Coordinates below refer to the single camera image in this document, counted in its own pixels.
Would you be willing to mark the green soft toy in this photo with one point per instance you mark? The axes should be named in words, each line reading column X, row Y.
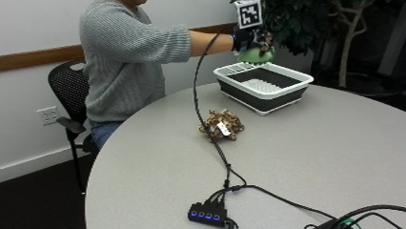
column 256, row 56

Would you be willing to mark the white marker cube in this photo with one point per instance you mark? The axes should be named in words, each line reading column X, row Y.
column 249, row 13

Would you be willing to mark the potted tree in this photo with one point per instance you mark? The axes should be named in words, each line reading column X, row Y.
column 321, row 28

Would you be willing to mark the white and grey dish tub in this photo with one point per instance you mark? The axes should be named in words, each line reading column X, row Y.
column 263, row 86

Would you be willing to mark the the person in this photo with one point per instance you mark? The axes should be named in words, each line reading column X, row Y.
column 127, row 60

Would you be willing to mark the black office chair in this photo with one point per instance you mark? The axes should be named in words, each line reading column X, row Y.
column 72, row 95

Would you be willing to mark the black hub with blue lights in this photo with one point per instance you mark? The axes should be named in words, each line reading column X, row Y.
column 207, row 214

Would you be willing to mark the wooden wall rail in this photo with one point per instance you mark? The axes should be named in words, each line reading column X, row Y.
column 40, row 56

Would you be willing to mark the white wall socket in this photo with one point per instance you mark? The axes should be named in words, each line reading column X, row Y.
column 48, row 115

